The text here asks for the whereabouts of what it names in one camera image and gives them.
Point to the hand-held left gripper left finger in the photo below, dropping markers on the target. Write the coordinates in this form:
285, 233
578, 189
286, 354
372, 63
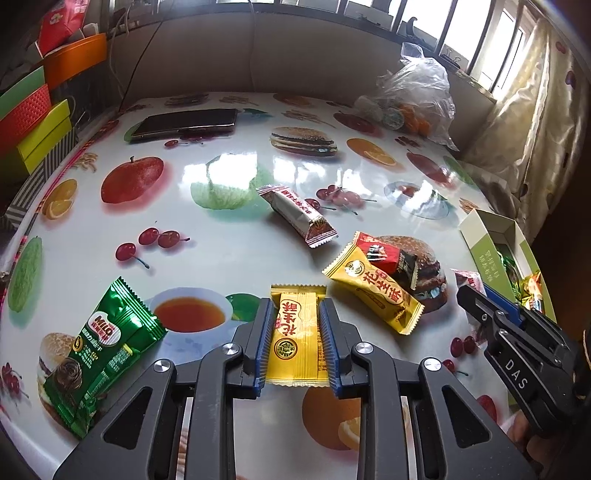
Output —
262, 341

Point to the red snack bag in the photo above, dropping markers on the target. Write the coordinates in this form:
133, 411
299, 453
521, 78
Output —
60, 23

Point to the orange storage box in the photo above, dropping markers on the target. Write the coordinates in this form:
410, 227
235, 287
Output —
74, 60

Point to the yellow-green storage box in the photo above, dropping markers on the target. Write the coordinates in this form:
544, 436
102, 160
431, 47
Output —
46, 136

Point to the clear plastic bag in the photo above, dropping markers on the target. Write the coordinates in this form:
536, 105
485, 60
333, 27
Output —
415, 83

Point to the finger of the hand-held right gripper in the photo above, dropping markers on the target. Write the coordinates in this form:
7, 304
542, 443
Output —
508, 302
480, 309

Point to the striped black white box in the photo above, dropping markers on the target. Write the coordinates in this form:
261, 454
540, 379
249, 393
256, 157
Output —
41, 184

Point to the small green snack packet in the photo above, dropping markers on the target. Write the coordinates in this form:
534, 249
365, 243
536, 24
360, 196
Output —
508, 265

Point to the white red candy packet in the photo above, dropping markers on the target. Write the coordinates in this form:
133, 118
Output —
295, 212

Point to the yellow peanut candy packet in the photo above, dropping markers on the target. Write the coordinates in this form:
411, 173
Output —
369, 286

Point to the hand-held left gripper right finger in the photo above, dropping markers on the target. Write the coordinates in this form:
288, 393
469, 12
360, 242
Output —
328, 341

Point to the red storage box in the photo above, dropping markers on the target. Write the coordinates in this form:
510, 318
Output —
25, 117

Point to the green cardboard box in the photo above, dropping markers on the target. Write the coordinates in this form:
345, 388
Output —
485, 258

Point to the cream patterned curtain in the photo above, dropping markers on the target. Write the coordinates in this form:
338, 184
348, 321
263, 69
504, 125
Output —
531, 115

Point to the black binder clip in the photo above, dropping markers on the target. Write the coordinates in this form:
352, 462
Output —
451, 59

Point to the black hook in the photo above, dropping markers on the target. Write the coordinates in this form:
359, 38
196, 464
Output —
412, 26

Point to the window grille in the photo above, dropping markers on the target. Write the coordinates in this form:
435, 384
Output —
443, 27

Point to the red black snack packet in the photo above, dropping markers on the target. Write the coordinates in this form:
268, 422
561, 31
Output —
383, 254

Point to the person's right hand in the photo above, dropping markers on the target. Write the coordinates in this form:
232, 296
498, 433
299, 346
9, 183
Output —
528, 443

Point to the green lid storage box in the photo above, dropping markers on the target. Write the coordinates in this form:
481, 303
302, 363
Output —
21, 90

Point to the green chocolate wafer packet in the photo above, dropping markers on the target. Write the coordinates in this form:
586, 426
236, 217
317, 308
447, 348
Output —
106, 350

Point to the small red snack packet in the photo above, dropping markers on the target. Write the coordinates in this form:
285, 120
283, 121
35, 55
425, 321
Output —
468, 279

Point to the black smartphone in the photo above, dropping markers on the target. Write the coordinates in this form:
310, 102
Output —
184, 122

